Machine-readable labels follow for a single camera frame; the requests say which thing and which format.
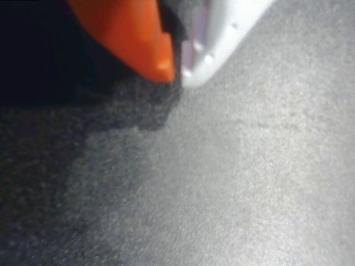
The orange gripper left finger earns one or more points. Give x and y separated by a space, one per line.
130 36

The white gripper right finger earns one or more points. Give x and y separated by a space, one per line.
219 41

